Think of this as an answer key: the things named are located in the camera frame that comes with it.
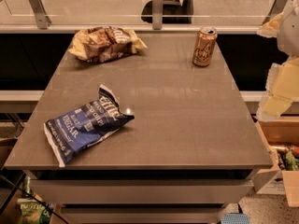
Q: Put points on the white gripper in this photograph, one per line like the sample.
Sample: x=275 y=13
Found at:
x=290 y=34

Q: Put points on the orange soda can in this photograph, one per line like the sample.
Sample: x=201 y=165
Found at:
x=204 y=46

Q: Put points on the brown chip bag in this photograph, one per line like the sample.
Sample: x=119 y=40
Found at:
x=105 y=44

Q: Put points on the blue chip bag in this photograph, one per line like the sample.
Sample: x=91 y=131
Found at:
x=85 y=126

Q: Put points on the green snack bag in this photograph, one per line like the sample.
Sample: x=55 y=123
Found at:
x=32 y=212

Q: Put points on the cardboard box with snacks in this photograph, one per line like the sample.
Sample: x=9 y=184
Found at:
x=281 y=139

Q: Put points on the black office chair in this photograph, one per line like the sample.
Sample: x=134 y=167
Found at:
x=177 y=11

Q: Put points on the blue perforated mat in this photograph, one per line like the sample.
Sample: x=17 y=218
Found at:
x=235 y=219

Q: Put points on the grey table drawer unit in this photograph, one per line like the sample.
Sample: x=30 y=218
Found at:
x=142 y=201

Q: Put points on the right metal rail bracket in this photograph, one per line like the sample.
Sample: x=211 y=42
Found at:
x=276 y=8

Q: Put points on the metal rail bracket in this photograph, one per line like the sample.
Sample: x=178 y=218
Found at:
x=157 y=14
x=43 y=21
x=276 y=8

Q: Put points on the middle metal rail bracket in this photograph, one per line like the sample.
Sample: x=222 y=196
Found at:
x=157 y=14

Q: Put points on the left metal rail bracket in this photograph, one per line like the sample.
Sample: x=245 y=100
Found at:
x=43 y=21

